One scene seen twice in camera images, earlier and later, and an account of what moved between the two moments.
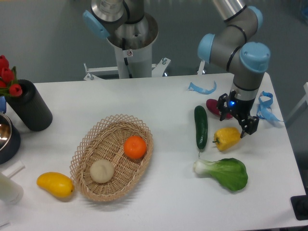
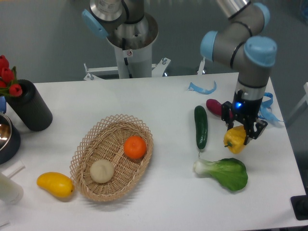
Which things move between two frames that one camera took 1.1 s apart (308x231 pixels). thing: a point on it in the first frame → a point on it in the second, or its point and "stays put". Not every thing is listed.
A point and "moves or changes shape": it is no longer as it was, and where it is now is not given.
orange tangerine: (134, 147) stays put
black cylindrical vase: (30, 107) stays put
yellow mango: (59, 185) stays put
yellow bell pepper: (226, 138) moves or changes shape
